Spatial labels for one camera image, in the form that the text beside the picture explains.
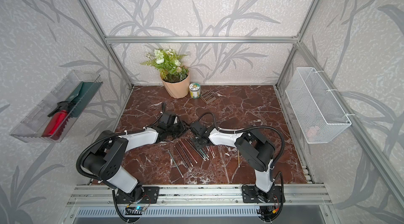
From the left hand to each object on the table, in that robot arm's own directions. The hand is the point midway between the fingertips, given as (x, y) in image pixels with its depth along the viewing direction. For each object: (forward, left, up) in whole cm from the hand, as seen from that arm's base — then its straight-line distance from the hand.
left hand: (190, 127), depth 92 cm
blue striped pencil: (-9, +6, -4) cm, 11 cm away
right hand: (-6, -4, -5) cm, 9 cm away
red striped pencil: (-18, -4, -5) cm, 19 cm away
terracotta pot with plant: (+34, +13, +10) cm, 37 cm away
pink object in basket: (-12, -58, +18) cm, 62 cm away
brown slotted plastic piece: (+27, -10, -3) cm, 29 cm away
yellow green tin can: (+28, -1, +2) cm, 28 cm away
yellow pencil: (-16, -27, -4) cm, 32 cm away
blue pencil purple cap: (-14, -8, -5) cm, 17 cm away
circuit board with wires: (-39, +23, -8) cm, 46 cm away
